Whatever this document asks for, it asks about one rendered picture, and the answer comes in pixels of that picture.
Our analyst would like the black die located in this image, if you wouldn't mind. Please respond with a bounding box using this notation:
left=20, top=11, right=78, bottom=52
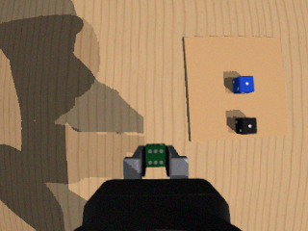
left=235, top=117, right=257, bottom=135

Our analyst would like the dark blue die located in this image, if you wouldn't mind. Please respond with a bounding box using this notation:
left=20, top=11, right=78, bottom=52
left=232, top=76, right=254, bottom=94

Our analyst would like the tan square mat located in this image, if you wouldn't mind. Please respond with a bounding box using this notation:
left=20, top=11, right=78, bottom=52
left=184, top=37, right=288, bottom=142

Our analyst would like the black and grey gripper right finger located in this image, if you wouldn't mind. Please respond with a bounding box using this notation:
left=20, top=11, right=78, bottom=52
left=166, top=145, right=189, bottom=179

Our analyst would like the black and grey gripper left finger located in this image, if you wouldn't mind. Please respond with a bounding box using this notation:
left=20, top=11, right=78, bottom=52
left=123, top=145, right=146, bottom=179

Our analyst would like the green die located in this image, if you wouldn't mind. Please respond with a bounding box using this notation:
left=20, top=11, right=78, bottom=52
left=145, top=143, right=166, bottom=167

